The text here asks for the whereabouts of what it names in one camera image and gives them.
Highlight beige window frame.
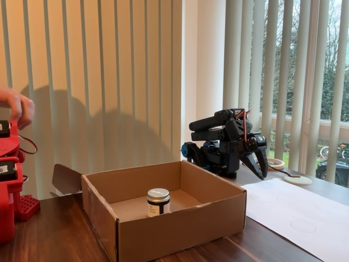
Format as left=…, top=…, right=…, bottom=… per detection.
left=258, top=113, right=349, bottom=142

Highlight white paper sheet with circles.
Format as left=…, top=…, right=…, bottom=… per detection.
left=241, top=177, right=349, bottom=262

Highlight red black leader wire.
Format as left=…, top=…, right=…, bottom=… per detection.
left=17, top=134, right=38, bottom=155

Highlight black cable through grommet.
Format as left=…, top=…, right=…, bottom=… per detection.
left=268, top=165, right=294, bottom=178

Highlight dark parked car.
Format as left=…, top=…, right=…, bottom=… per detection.
left=315, top=159, right=349, bottom=188

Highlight person's right hand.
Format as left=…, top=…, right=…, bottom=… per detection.
left=0, top=87, right=35, bottom=130

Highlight round white desk grommet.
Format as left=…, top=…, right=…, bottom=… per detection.
left=283, top=174, right=314, bottom=186

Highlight dark glass jar silver lid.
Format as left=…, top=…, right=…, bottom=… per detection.
left=146, top=188, right=171, bottom=218

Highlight masking tape roll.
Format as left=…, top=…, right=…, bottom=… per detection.
left=266, top=157, right=285, bottom=170

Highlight parked bicycle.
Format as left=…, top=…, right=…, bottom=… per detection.
left=318, top=144, right=349, bottom=160

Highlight white vertical blinds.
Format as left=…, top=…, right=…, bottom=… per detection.
left=223, top=0, right=349, bottom=189
left=0, top=0, right=183, bottom=200

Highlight open brown cardboard box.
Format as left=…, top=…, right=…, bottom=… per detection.
left=50, top=160, right=248, bottom=262

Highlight red leader robot arm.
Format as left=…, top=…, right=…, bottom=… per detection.
left=0, top=120, right=41, bottom=245

